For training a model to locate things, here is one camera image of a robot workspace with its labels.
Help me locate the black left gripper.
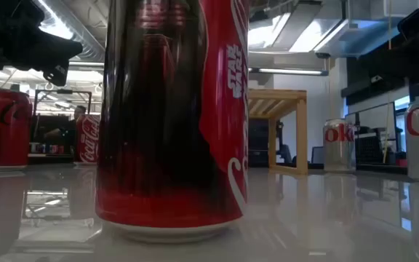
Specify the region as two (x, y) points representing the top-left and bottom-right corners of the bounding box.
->
(0, 0), (84, 87)

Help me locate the red Coca-Cola Star Wars can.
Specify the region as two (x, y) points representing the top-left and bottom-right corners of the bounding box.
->
(95, 0), (250, 244)

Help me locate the wooden slatted shelf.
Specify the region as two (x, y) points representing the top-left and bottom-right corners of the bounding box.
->
(247, 89), (308, 175)

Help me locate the person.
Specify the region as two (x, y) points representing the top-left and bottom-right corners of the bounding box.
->
(44, 105), (87, 156)

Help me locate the red can with black script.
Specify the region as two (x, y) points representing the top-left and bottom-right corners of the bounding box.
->
(0, 87), (33, 172)

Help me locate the black perforated rack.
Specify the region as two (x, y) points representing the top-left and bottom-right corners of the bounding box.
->
(354, 127), (387, 164)

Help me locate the long ceiling tube light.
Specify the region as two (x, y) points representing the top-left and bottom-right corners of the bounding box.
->
(248, 67), (330, 76)

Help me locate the grey box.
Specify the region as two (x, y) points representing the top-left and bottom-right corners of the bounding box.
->
(311, 146), (325, 164)

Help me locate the black workstation frame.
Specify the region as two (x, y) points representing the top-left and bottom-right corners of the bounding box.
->
(32, 89), (93, 163)

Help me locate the long round silver air duct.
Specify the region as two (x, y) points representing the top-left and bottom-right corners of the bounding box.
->
(36, 0), (108, 63)

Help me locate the rectangular silver air duct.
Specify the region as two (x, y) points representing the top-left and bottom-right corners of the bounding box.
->
(289, 0), (419, 59)

